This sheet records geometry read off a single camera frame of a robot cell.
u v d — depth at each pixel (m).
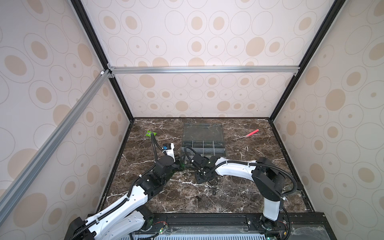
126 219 0.57
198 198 0.81
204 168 0.66
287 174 0.44
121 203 0.47
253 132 1.12
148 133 1.09
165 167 0.55
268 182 0.48
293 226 0.73
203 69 0.91
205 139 1.08
